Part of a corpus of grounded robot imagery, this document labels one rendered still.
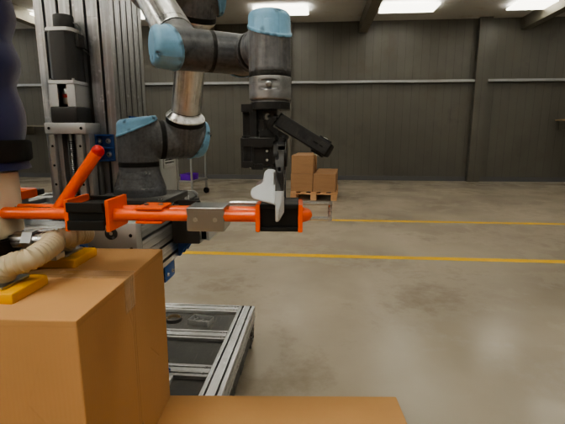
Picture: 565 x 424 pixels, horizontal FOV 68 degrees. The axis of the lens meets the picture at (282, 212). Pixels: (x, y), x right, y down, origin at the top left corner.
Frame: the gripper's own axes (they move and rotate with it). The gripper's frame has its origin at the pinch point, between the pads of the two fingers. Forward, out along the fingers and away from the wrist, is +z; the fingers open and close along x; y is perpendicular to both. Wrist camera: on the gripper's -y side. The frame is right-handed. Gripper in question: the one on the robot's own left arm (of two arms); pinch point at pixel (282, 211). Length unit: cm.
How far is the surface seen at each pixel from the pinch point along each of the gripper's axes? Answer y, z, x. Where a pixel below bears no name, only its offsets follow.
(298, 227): -3.0, 2.2, 3.5
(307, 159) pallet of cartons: -17, 33, -694
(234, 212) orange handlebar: 8.5, -0.5, 3.3
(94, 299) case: 31.4, 12.8, 12.1
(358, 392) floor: -32, 108, -104
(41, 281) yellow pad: 43.5, 11.6, 7.1
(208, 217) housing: 13.2, 0.4, 3.6
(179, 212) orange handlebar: 18.7, -0.5, 3.3
